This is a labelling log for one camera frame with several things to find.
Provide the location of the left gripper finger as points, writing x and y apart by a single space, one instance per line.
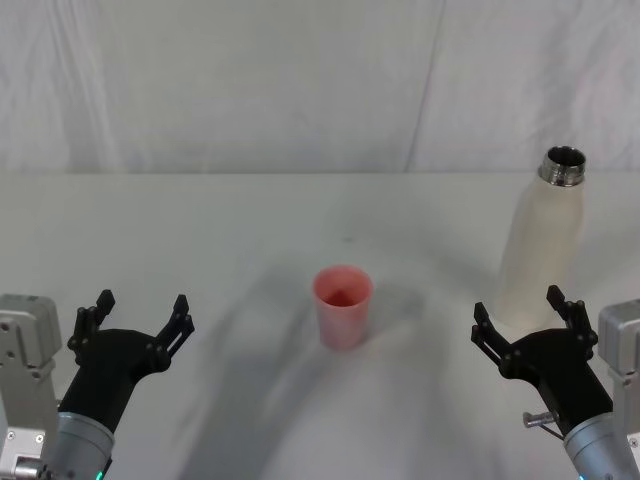
172 335
86 320

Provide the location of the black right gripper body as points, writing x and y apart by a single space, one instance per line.
560 375

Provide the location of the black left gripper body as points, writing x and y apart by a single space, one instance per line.
107 370

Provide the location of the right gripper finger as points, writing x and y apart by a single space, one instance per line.
490 335
575 315

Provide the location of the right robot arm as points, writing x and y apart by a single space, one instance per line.
595 445

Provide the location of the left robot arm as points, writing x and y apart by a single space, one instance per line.
27 360

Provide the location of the cream vacuum bottle steel neck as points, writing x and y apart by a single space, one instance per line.
542 240

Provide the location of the white table cloth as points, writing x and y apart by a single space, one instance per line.
250 240

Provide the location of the pink plastic cup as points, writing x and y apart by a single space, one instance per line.
342 322

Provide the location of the white curtain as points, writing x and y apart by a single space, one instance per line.
280 80

